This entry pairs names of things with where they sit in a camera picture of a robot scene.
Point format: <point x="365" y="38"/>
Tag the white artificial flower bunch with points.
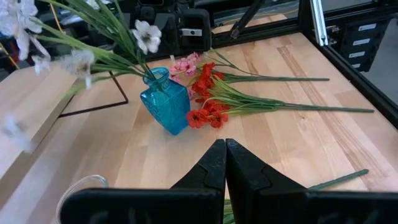
<point x="147" y="35"/>

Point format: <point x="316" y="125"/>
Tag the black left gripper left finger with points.
<point x="149" y="205"/>

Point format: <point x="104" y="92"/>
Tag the pink artificial flower bunch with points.
<point x="186" y="65"/>

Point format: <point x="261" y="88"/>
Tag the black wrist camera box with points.
<point x="196" y="42"/>

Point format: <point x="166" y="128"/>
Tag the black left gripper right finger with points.
<point x="311" y="208"/>

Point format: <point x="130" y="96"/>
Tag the blue glass vase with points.
<point x="168" y="102"/>

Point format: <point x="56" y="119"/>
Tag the clear glass vase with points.
<point x="90" y="179"/>

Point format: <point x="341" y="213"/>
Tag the black metal table frame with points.
<point x="357" y="81"/>

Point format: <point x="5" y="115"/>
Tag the black labelled drawer unit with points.
<point x="363" y="43"/>

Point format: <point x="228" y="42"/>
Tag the red artificial flower bunch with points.
<point x="199" y="118"/>

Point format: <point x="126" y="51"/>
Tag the orange artificial flower bunch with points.
<point x="339" y="179"/>

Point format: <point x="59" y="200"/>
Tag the silver aluminium bracket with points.
<point x="318" y="21"/>

